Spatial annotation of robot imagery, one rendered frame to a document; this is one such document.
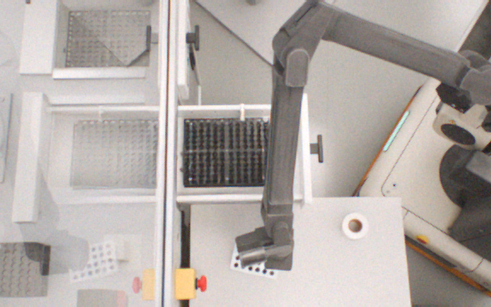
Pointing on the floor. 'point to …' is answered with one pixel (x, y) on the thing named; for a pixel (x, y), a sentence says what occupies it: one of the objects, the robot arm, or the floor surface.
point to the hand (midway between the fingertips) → (277, 251)
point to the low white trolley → (305, 257)
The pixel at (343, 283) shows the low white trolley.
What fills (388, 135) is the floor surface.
